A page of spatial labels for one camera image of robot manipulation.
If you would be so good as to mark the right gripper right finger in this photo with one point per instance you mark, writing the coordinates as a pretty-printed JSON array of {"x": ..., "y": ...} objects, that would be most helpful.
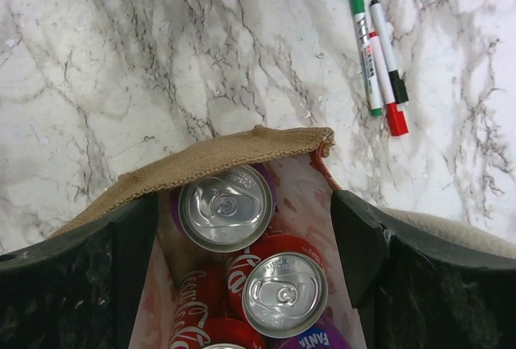
[{"x": 420, "y": 281}]

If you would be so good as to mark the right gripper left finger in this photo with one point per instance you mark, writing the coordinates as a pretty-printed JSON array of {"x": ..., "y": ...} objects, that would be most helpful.
[{"x": 80, "y": 289}]

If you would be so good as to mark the purple can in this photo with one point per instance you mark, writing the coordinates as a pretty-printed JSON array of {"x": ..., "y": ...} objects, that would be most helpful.
[
  {"x": 322, "y": 335},
  {"x": 228, "y": 211}
]

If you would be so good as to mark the red can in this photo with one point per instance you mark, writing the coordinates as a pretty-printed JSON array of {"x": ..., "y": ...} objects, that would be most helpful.
[
  {"x": 204, "y": 317},
  {"x": 278, "y": 284}
]

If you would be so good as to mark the red capped marker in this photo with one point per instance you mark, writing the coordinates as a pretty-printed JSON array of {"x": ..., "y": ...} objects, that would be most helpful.
[{"x": 395, "y": 117}]

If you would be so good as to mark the black capped marker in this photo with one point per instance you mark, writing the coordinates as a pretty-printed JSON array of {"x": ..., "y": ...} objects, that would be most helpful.
[{"x": 380, "y": 24}]

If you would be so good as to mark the green capped marker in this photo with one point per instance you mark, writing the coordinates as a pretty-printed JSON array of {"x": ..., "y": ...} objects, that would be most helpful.
[{"x": 372, "y": 89}]

